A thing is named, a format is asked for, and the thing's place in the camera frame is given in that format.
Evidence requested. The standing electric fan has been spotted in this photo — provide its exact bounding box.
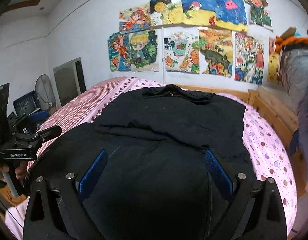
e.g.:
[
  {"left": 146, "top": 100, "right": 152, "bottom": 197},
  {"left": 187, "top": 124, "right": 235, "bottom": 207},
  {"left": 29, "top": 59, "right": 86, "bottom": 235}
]
[{"left": 35, "top": 74, "right": 57, "bottom": 116}]

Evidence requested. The white wall conduit pipe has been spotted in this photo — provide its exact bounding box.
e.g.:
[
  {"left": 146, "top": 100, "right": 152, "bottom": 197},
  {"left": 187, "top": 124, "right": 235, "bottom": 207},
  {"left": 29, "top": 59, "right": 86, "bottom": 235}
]
[{"left": 45, "top": 0, "right": 170, "bottom": 83}]

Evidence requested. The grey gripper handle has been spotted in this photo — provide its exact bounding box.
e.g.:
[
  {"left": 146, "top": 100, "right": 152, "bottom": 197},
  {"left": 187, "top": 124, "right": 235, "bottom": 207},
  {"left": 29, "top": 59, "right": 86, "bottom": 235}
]
[{"left": 2, "top": 172, "right": 19, "bottom": 198}]

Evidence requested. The yellow bear drawing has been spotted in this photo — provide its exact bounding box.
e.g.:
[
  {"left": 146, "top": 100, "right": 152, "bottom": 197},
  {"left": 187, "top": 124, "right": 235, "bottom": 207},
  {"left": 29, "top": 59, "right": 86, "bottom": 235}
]
[{"left": 267, "top": 37, "right": 283, "bottom": 85}]

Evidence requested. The person's left hand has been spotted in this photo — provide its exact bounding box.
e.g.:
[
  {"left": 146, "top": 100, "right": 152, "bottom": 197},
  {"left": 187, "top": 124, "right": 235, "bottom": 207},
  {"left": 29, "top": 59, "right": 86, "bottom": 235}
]
[{"left": 0, "top": 160, "right": 29, "bottom": 183}]

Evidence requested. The red festive doodle drawing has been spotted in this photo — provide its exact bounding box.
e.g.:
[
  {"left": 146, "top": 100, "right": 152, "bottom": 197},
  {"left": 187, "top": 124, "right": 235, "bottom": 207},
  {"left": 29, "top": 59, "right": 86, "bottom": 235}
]
[{"left": 234, "top": 33, "right": 264, "bottom": 85}]

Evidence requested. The red white checkered quilt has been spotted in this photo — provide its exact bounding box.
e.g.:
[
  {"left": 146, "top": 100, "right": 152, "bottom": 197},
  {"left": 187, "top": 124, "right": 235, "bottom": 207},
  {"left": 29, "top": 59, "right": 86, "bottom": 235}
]
[{"left": 26, "top": 76, "right": 131, "bottom": 170}]

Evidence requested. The black yellow moon drawing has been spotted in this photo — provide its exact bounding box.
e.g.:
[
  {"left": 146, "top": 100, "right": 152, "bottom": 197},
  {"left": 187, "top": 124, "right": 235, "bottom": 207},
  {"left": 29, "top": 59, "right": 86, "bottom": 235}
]
[{"left": 149, "top": 0, "right": 183, "bottom": 27}]

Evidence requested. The red-haired character drawing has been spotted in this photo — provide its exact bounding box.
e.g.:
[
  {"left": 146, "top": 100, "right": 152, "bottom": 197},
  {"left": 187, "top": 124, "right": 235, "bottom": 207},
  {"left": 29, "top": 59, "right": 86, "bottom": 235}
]
[{"left": 244, "top": 0, "right": 272, "bottom": 30}]

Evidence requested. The blond chibi boy drawing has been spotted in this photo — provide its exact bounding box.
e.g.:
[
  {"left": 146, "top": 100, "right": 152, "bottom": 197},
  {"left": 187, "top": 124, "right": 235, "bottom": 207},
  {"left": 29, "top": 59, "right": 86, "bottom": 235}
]
[{"left": 129, "top": 30, "right": 159, "bottom": 72}]

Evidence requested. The anime girl drawing top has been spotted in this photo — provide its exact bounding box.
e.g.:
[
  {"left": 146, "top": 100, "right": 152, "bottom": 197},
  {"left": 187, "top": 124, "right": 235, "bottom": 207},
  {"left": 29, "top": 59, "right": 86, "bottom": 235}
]
[{"left": 119, "top": 3, "right": 151, "bottom": 34}]

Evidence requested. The black puffer jacket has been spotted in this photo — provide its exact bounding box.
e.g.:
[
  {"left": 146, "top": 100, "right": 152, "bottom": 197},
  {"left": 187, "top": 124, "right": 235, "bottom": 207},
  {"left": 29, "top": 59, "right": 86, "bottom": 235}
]
[{"left": 29, "top": 85, "right": 255, "bottom": 239}]

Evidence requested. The black plastic crate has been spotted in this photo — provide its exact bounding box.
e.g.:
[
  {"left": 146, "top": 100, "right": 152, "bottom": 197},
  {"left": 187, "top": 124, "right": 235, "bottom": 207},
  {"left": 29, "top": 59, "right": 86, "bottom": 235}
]
[{"left": 13, "top": 90, "right": 40, "bottom": 115}]

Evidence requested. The orange blue sleeping bag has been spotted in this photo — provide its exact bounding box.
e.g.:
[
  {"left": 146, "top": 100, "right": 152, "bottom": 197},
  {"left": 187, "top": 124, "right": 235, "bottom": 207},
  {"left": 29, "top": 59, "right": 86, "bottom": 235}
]
[{"left": 275, "top": 27, "right": 308, "bottom": 54}]

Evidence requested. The pink apple-print bed sheet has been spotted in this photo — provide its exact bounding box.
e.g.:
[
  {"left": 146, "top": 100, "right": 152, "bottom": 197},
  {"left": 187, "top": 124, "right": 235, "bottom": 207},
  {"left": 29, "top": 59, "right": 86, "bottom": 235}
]
[{"left": 5, "top": 77, "right": 298, "bottom": 240}]

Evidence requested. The grey door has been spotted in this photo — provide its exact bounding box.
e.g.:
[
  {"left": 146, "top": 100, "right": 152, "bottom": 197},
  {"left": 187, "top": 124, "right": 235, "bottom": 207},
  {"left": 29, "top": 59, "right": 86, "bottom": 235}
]
[{"left": 53, "top": 57, "right": 87, "bottom": 107}]

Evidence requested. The plastic-wrapped bedding bundle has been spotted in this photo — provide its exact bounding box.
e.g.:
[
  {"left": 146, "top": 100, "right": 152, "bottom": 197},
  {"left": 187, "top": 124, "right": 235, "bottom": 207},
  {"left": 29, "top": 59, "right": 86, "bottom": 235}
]
[{"left": 279, "top": 48, "right": 308, "bottom": 192}]

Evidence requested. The orange landscape painting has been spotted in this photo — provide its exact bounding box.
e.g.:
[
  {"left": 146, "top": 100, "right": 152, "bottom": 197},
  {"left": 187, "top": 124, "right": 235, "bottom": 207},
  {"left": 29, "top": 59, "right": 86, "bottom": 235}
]
[{"left": 198, "top": 28, "right": 233, "bottom": 77}]

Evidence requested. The fruit and drink drawing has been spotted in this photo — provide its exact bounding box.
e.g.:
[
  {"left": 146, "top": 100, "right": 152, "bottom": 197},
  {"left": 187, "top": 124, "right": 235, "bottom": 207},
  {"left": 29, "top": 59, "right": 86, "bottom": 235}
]
[{"left": 164, "top": 27, "right": 200, "bottom": 74}]

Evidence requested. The swimming girl drawing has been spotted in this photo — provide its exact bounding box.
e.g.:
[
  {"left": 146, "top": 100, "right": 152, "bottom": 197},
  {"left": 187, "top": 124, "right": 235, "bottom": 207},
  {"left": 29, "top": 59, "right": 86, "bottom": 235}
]
[{"left": 108, "top": 32, "right": 131, "bottom": 72}]

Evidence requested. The blue sea yellow sand painting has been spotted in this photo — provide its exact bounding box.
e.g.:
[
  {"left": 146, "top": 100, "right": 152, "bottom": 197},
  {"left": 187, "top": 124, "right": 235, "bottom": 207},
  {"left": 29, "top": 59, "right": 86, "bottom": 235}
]
[{"left": 181, "top": 0, "right": 248, "bottom": 33}]

